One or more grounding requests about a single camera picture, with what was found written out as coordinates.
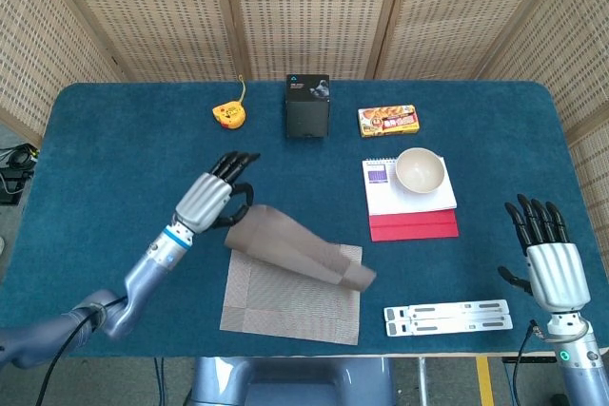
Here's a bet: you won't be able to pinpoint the white folding laptop stand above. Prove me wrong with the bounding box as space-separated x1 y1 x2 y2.
383 299 515 338

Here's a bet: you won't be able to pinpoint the woven folding screen panel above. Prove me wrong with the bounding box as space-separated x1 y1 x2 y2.
368 0 570 82
478 0 609 283
208 0 410 83
0 0 126 146
40 0 251 84

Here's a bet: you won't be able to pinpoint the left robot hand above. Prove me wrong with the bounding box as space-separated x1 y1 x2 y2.
171 151 262 236

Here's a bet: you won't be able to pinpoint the blue-grey robot torso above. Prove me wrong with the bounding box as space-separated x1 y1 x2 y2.
183 356 396 406

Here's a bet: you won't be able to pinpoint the black cardboard box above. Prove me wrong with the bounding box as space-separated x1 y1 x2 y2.
285 73 331 140

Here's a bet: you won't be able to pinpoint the yellow tape measure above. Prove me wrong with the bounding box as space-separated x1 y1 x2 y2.
211 73 248 131

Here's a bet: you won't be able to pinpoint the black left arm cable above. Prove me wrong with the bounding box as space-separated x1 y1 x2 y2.
35 296 129 406

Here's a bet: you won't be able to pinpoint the grey-brown woven placemat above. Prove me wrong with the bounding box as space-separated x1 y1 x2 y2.
219 203 378 346

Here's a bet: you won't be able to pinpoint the blue cable under table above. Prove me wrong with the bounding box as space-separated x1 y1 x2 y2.
152 357 167 406

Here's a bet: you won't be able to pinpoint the metal table leg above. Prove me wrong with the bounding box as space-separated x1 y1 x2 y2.
416 357 429 406

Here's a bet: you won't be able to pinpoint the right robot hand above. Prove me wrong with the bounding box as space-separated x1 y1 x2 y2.
497 193 593 315

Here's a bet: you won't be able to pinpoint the red folder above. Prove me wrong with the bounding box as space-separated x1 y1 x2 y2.
368 209 461 242

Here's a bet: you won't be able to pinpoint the blue tablecloth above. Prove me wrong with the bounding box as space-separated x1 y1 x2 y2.
0 80 599 359

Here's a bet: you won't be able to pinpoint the white spiral notepad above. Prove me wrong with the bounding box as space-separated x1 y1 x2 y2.
362 155 459 216

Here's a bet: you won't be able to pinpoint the cream white bowl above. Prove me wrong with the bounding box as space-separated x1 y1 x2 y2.
395 146 448 195

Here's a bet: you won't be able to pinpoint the yellow curry food box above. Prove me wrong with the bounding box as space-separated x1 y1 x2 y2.
357 104 422 139

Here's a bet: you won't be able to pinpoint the black floor power cables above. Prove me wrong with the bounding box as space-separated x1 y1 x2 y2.
0 142 39 207

